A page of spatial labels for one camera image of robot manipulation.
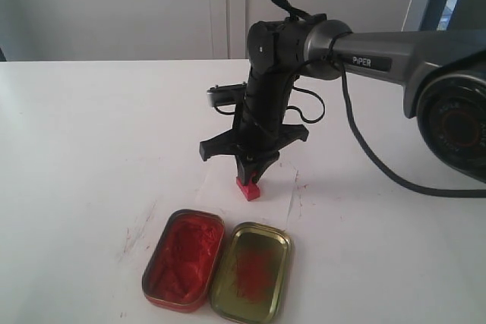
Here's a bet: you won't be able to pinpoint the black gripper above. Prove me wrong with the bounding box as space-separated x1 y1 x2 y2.
200 70 308 186

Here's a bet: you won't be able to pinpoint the red stamp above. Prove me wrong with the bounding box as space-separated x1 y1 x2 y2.
235 178 260 201

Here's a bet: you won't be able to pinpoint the red ink pad tin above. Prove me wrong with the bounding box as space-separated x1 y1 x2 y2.
141 209 225 313

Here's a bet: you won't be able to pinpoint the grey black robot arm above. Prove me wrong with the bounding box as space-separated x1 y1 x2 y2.
200 18 485 184

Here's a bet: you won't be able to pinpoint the white paper sheet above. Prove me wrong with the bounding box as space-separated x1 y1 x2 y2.
194 156 297 228

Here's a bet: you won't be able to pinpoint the gold tin lid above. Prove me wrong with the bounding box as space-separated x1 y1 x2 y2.
210 222 293 323

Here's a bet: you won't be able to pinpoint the white cabinet doors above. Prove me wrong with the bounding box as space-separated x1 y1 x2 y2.
1 0 428 61

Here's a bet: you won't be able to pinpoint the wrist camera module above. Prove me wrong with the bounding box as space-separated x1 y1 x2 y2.
207 83 247 108

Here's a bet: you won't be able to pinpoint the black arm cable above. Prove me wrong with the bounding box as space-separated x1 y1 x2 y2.
212 0 486 199

